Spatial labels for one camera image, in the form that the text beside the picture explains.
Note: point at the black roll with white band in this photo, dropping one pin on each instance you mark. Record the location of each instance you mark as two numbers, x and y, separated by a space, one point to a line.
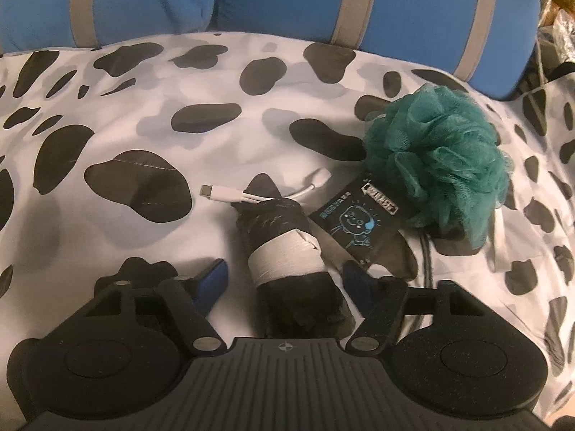
274 215

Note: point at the black spotted white blanket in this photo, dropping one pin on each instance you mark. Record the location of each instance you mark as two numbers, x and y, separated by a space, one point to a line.
134 112

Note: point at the blue pillow with grey stripes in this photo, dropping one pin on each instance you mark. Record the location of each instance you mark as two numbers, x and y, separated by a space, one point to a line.
292 0
134 0

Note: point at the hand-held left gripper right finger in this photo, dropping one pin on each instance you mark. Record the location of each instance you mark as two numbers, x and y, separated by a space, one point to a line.
359 287

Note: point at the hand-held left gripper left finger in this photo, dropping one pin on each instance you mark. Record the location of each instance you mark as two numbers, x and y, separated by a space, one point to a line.
211 285

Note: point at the teal mesh bath pouf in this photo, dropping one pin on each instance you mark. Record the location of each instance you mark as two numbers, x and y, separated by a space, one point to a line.
435 152

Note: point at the black packet with blue print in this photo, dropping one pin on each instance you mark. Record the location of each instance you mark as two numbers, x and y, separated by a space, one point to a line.
355 220

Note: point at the clear plastic bag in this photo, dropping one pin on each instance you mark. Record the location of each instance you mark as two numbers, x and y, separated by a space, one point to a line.
564 38

